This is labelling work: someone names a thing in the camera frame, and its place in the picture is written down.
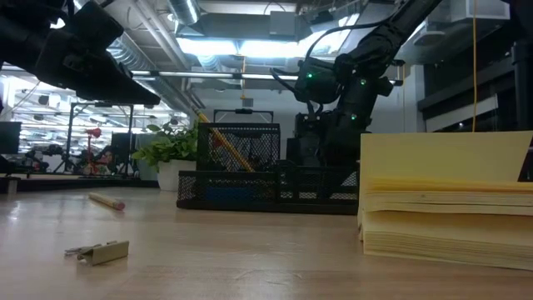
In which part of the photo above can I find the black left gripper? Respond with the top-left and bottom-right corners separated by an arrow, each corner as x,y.
35,29 -> 162,106

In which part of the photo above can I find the yellow pencil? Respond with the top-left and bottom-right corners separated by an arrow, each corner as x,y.
192,107 -> 255,173
87,192 -> 126,212

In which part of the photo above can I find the yellow sticky note pad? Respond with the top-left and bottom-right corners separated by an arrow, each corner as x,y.
356,131 -> 533,272

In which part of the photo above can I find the black mesh desk organizer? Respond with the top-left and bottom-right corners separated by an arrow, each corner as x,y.
177,122 -> 360,216

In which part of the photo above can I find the red desk lamp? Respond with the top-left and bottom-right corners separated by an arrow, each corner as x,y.
85,127 -> 103,174

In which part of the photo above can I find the person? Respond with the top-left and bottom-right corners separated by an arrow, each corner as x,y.
97,147 -> 117,176

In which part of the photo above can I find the long light bar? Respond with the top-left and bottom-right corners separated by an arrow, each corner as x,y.
128,69 -> 403,87

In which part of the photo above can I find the green leafy plant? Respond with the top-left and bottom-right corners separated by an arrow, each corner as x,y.
132,120 -> 200,172

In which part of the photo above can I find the white plant pot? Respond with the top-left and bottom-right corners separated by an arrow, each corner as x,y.
157,159 -> 197,193

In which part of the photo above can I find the blue eraser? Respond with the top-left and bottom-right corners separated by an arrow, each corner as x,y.
206,185 -> 247,203

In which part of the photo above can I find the black monitor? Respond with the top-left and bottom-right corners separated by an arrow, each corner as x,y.
0,121 -> 22,155

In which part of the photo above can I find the black metal frame stand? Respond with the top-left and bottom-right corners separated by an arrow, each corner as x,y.
66,102 -> 135,176

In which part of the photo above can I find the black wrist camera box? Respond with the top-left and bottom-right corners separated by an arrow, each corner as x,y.
64,0 -> 125,47

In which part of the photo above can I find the black camera bracket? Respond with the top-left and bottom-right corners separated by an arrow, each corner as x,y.
213,107 -> 275,124

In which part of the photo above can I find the black table edge rail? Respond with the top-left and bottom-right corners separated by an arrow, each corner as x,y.
0,174 -> 159,193

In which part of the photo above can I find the yellow hanging cable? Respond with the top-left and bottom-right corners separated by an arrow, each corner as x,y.
471,0 -> 478,133

